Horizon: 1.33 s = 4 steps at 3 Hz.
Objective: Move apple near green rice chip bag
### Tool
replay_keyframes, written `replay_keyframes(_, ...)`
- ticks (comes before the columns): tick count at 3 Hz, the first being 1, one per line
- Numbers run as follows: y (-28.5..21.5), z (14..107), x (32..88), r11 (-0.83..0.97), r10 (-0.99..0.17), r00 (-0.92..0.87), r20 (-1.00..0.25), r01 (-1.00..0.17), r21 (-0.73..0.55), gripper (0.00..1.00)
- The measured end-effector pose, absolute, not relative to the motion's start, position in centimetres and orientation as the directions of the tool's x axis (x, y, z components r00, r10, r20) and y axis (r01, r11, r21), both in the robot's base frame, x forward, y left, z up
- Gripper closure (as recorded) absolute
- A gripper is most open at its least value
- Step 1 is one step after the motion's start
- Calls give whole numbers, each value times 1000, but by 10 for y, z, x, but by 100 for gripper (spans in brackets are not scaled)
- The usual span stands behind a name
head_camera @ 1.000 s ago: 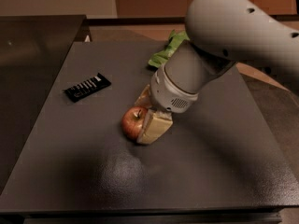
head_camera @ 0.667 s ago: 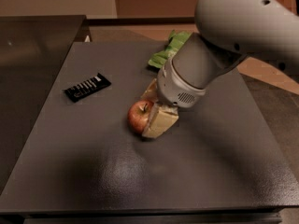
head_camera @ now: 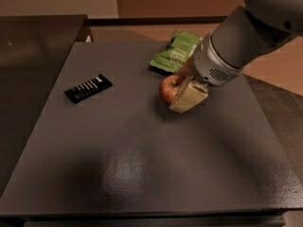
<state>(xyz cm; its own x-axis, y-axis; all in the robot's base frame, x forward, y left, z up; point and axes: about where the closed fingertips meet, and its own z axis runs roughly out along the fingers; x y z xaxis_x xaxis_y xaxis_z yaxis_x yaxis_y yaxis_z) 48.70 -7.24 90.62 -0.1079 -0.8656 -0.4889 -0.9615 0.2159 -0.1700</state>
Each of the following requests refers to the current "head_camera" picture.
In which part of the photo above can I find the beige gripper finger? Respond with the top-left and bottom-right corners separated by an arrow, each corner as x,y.
169,79 -> 208,114
177,58 -> 192,78

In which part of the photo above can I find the red apple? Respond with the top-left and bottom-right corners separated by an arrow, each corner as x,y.
159,75 -> 185,106

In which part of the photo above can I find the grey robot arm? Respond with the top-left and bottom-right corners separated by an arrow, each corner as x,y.
169,0 -> 303,113

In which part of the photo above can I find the green rice chip bag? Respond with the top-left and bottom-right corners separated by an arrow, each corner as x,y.
150,30 -> 202,74

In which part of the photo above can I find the black snack bar wrapper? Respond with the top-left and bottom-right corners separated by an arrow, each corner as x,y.
64,74 -> 113,104

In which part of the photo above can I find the dark side counter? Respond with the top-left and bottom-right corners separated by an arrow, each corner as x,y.
0,15 -> 92,197

